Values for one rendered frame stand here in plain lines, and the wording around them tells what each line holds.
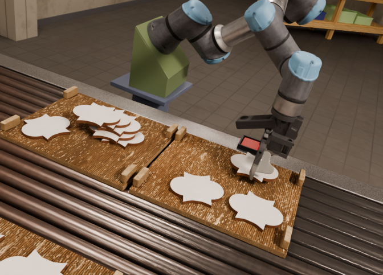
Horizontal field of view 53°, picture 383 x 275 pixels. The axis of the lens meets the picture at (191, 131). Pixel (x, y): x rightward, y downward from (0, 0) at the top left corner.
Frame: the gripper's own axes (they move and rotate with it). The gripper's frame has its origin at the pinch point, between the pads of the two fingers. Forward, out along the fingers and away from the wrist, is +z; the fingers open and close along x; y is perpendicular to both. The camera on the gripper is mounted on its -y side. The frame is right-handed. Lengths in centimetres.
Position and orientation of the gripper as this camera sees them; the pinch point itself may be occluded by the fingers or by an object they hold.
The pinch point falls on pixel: (253, 167)
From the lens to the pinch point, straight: 111.8
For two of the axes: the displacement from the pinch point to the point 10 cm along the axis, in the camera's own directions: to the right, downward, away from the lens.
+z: -2.3, 8.3, 5.1
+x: 3.7, -4.2, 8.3
